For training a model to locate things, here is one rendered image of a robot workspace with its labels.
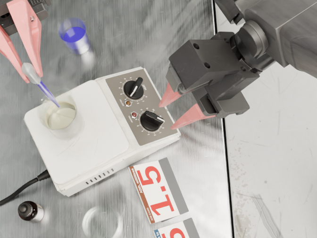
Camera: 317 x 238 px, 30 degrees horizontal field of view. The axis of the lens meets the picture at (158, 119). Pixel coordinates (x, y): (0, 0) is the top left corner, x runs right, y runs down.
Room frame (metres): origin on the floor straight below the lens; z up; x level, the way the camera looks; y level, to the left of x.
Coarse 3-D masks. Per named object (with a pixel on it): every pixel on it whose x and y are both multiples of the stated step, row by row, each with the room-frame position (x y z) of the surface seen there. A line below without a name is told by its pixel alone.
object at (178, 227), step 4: (180, 224) 0.08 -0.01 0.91; (168, 228) 0.07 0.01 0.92; (172, 228) 0.07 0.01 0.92; (176, 228) 0.07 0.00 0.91; (180, 228) 0.07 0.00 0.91; (160, 232) 0.07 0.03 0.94; (164, 232) 0.07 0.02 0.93; (168, 232) 0.07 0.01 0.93; (172, 232) 0.07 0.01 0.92; (176, 232) 0.07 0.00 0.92; (180, 232) 0.06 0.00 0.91; (164, 236) 0.06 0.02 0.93; (168, 236) 0.06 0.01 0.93; (172, 236) 0.06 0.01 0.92; (176, 236) 0.06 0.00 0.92; (180, 236) 0.06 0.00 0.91; (184, 236) 0.06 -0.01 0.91
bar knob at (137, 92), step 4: (132, 80) 0.30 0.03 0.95; (136, 80) 0.29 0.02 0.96; (140, 80) 0.29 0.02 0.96; (128, 84) 0.29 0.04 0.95; (132, 84) 0.29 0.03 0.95; (136, 84) 0.29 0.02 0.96; (140, 84) 0.29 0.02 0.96; (124, 88) 0.29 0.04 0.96; (128, 88) 0.29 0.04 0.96; (132, 88) 0.28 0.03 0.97; (136, 88) 0.28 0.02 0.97; (140, 88) 0.29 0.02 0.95; (128, 92) 0.28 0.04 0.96; (132, 92) 0.27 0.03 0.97; (136, 92) 0.27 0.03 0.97; (140, 92) 0.28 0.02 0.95; (128, 96) 0.27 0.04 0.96; (132, 96) 0.27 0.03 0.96; (136, 96) 0.27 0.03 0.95; (140, 96) 0.27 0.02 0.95
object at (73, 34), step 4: (72, 28) 0.41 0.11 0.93; (76, 28) 0.41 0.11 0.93; (80, 28) 0.41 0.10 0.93; (68, 32) 0.41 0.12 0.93; (72, 32) 0.41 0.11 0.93; (76, 32) 0.40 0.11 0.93; (80, 32) 0.40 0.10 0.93; (84, 32) 0.40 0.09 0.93; (64, 36) 0.40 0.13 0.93; (68, 36) 0.40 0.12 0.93; (72, 36) 0.40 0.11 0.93; (76, 36) 0.40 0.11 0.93; (80, 36) 0.40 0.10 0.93; (68, 40) 0.39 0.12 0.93; (72, 40) 0.39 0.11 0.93; (76, 40) 0.39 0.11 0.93
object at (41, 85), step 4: (36, 84) 0.23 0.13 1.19; (40, 84) 0.23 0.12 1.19; (44, 84) 0.23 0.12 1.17; (40, 88) 0.23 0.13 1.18; (44, 88) 0.23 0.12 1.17; (44, 92) 0.23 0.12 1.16; (48, 92) 0.23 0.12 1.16; (48, 96) 0.23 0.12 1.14; (52, 96) 0.23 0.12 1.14; (52, 100) 0.23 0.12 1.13; (56, 104) 0.23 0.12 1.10
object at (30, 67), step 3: (27, 63) 0.24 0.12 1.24; (27, 66) 0.23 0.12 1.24; (30, 66) 0.23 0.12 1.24; (30, 69) 0.23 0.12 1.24; (33, 69) 0.23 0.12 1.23; (30, 72) 0.23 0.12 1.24; (33, 72) 0.23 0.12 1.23; (36, 72) 0.23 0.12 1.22; (30, 75) 0.22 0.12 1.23; (33, 75) 0.23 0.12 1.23; (36, 75) 0.23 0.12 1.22; (36, 78) 0.23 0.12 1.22; (39, 78) 0.23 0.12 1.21; (39, 81) 0.23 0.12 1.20
